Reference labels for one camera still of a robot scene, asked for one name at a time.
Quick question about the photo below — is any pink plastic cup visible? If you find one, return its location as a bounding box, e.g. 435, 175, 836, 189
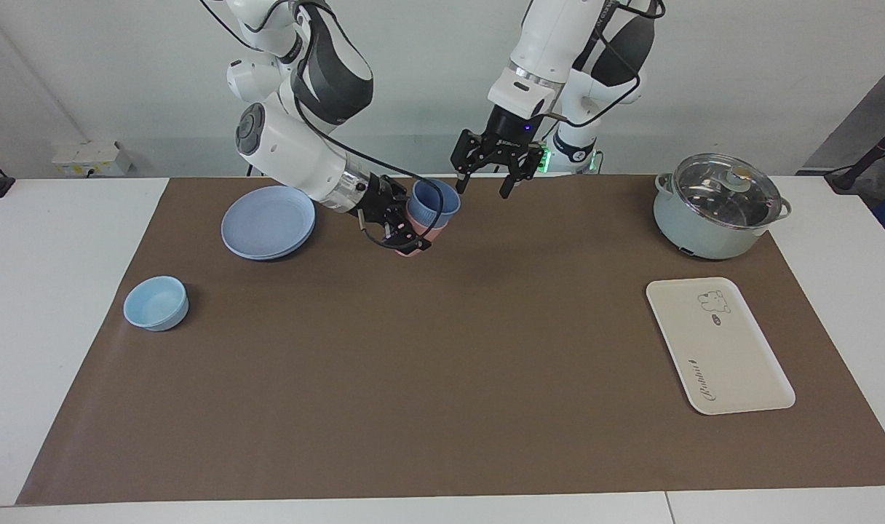
397, 221, 450, 258

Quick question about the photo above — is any blue plastic cup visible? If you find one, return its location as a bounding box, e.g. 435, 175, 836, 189
407, 179, 462, 231

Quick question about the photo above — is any cream rabbit print tray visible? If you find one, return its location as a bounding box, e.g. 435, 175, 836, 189
646, 277, 796, 416

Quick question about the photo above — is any pale blue round plate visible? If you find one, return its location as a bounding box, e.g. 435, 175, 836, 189
221, 186, 317, 261

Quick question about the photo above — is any brown paper table mat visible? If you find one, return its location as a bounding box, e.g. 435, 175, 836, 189
17, 175, 885, 506

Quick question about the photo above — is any mint green electric pot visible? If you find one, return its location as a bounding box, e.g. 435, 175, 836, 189
653, 172, 793, 261

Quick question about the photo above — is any glass pot lid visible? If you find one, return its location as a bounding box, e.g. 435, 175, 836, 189
672, 153, 784, 229

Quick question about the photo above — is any light blue small bowl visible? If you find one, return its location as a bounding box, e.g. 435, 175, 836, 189
123, 275, 190, 333

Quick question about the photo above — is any black stand pole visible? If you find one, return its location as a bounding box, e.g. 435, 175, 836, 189
825, 115, 885, 194

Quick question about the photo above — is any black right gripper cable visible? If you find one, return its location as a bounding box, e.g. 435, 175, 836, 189
199, 0, 447, 253

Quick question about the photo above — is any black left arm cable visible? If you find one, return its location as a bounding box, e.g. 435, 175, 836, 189
541, 0, 667, 121

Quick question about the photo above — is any white wall power socket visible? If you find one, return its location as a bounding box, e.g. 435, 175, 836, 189
52, 141, 132, 178

